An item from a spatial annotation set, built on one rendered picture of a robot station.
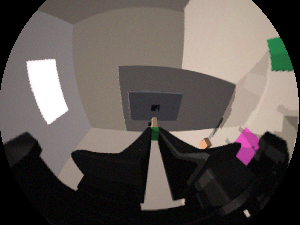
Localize small orange block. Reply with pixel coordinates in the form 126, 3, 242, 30
199, 139, 212, 149

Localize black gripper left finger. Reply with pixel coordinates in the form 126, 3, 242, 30
70, 127, 151, 204

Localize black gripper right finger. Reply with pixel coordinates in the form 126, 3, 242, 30
158, 127, 242, 201

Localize green flat square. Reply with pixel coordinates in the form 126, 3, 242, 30
267, 36, 293, 72

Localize pink square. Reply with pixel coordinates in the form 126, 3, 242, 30
236, 128, 259, 165

